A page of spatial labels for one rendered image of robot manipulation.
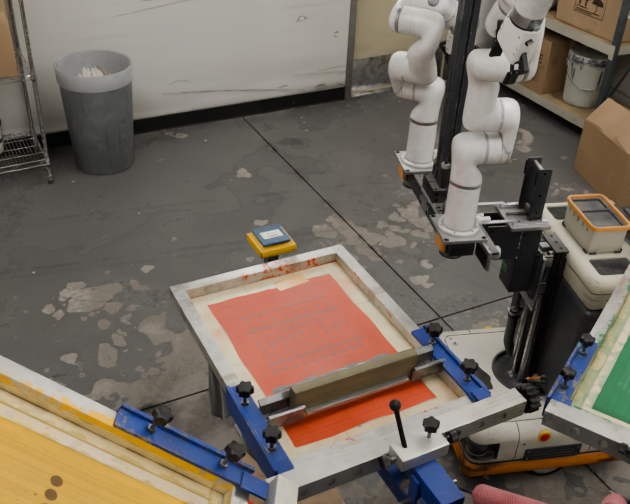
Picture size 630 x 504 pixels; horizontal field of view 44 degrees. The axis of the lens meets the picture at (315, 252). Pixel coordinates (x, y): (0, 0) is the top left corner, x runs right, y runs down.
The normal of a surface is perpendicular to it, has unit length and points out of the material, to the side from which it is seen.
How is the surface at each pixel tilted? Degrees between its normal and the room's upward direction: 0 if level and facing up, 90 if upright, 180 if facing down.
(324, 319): 0
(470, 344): 0
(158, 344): 0
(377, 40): 90
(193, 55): 90
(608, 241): 92
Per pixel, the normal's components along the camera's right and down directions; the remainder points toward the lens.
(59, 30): 0.45, 0.51
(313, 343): 0.04, -0.83
